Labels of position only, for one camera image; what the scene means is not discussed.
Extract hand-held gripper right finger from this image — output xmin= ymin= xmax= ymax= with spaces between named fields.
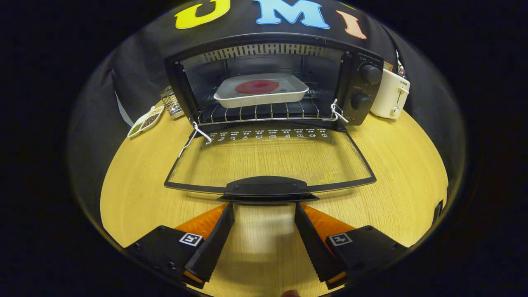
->
xmin=294 ymin=202 xmax=409 ymax=290

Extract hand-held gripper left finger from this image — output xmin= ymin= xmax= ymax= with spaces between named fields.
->
xmin=124 ymin=202 xmax=236 ymax=289

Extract white rectangular tray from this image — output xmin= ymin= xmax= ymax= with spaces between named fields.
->
xmin=213 ymin=73 xmax=309 ymax=108

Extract pink meat slice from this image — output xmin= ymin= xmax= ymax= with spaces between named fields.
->
xmin=235 ymin=80 xmax=280 ymax=94

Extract black toaster oven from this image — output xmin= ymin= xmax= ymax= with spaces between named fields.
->
xmin=164 ymin=33 xmax=384 ymax=205

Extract white pop-up toaster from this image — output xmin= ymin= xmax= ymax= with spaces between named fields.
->
xmin=370 ymin=68 xmax=410 ymax=120

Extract white divided dish with beans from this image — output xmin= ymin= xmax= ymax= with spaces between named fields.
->
xmin=127 ymin=105 xmax=165 ymax=138

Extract metal wire basket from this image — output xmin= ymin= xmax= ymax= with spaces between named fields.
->
xmin=160 ymin=86 xmax=185 ymax=120

